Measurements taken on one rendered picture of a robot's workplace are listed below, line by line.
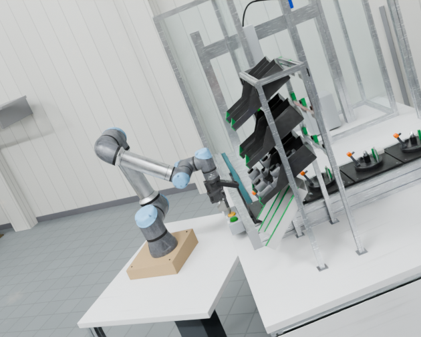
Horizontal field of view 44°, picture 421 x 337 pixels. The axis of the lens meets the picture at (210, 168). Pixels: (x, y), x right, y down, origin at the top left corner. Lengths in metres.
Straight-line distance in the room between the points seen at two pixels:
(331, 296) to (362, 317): 0.14
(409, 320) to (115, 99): 4.69
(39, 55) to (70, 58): 0.42
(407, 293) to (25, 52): 5.51
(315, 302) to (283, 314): 0.13
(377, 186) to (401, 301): 0.65
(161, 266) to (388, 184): 1.14
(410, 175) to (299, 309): 0.93
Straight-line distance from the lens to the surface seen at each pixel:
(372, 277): 2.04
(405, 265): 2.06
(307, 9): 3.56
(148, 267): 2.61
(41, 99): 6.79
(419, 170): 2.60
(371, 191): 2.53
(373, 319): 2.09
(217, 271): 2.42
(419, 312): 2.15
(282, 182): 2.02
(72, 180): 7.04
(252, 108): 1.92
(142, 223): 2.56
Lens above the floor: 2.00
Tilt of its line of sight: 17 degrees down
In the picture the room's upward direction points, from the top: 22 degrees counter-clockwise
